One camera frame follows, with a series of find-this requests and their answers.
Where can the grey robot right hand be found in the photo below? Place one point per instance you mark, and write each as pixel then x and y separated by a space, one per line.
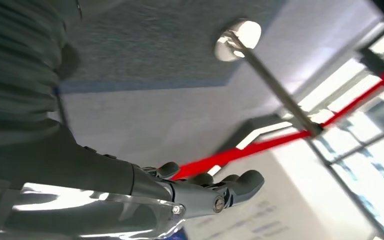
pixel 79 172

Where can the dark grey rug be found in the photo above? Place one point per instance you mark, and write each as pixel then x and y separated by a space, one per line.
pixel 145 43

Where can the red barrier belt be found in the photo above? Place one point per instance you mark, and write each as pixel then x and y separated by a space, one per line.
pixel 245 152

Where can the chrome stanchion post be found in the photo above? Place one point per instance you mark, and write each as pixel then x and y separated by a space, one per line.
pixel 278 89

